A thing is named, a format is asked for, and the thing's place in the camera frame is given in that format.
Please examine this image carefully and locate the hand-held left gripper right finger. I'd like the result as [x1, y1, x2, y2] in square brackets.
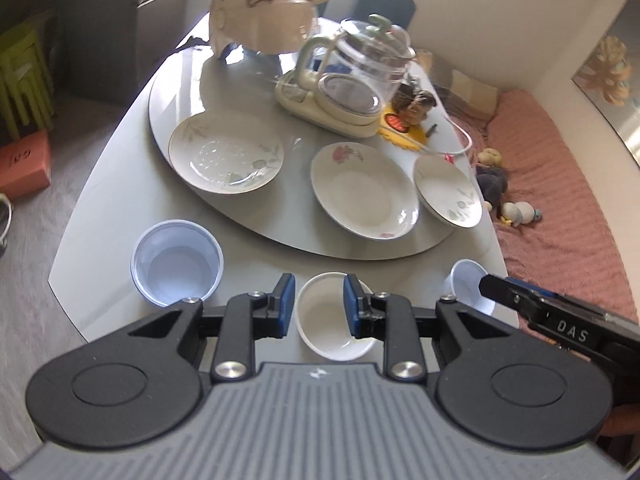
[343, 273, 503, 382]

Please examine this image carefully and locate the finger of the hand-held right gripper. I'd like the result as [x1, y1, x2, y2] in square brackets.
[504, 276, 611, 319]
[478, 273, 552, 322]

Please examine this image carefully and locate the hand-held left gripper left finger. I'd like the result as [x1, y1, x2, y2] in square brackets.
[127, 273, 297, 382]

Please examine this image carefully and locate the white bowl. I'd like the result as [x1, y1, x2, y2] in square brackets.
[295, 271, 378, 362]

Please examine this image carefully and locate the small clear plastic cup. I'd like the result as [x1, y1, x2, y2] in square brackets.
[445, 259, 498, 317]

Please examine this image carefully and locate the small leaf-print gold-rimmed plate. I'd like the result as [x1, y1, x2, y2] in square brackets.
[413, 155, 484, 230]

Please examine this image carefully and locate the pink-flower white plate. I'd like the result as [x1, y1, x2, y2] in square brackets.
[310, 142, 420, 240]

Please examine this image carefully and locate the large blue bowl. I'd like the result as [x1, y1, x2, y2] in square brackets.
[131, 219, 224, 308]

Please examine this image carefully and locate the large leaf-print gold-rimmed plate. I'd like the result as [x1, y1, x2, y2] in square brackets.
[168, 111, 286, 195]

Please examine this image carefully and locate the white blue plush toy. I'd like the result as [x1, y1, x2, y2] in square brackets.
[500, 201, 544, 227]

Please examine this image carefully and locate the pink blanket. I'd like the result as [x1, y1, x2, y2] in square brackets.
[450, 89, 640, 326]

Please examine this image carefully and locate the grey round turntable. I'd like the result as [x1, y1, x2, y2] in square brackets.
[148, 12, 483, 260]

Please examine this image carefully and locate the dark grey plush toy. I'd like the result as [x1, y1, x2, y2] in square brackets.
[475, 165, 509, 211]

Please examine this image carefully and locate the yellow sunflower coaster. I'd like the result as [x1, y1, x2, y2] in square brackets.
[377, 110, 431, 153]

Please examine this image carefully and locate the checked pillow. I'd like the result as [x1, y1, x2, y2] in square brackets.
[430, 57, 501, 121]

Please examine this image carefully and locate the cream kettle base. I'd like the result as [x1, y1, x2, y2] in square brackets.
[275, 72, 396, 138]

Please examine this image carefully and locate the brown squirrel figurine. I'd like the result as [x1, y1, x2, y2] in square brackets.
[390, 85, 438, 126]

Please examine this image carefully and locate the glass kettle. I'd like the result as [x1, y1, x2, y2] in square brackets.
[298, 15, 417, 113]

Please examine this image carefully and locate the orange box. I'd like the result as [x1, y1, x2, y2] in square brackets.
[0, 129, 52, 200]

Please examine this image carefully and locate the grey refrigerator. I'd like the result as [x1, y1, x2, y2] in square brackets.
[60, 0, 196, 107]

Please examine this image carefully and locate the stack of green stools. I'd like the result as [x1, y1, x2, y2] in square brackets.
[0, 25, 56, 141]

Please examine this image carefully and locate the white cable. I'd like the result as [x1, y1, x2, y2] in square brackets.
[420, 87, 474, 157]

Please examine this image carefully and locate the wall poster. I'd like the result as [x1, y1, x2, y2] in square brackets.
[571, 0, 640, 166]

